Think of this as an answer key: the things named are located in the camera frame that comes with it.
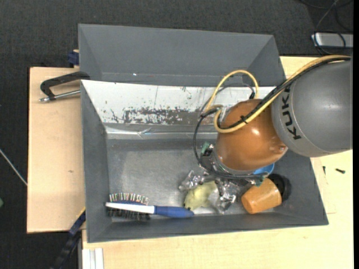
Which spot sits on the pale wood board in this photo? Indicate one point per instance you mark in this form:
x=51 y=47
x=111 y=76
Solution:
x=53 y=150

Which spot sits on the blue plastic bowl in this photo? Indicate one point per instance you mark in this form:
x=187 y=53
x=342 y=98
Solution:
x=267 y=169

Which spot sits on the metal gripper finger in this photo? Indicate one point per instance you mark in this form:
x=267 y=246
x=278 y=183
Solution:
x=228 y=199
x=224 y=186

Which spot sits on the orange plastic cup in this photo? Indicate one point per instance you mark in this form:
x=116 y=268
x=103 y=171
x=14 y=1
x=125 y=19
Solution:
x=261 y=197

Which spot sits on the blue and white brush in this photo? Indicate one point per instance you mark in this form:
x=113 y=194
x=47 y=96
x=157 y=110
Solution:
x=168 y=210

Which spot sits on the small black screw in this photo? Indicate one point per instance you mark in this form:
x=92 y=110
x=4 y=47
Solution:
x=340 y=171

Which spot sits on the grey metal bin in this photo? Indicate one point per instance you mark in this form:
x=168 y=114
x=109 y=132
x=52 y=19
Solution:
x=157 y=161

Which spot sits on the yellow-green soft toy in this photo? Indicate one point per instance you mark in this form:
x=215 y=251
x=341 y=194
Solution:
x=200 y=196

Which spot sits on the black cylinder on white bracket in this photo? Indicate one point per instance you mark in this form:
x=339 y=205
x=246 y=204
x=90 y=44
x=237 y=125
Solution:
x=209 y=152

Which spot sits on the black round object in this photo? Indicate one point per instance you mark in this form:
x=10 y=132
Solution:
x=284 y=185

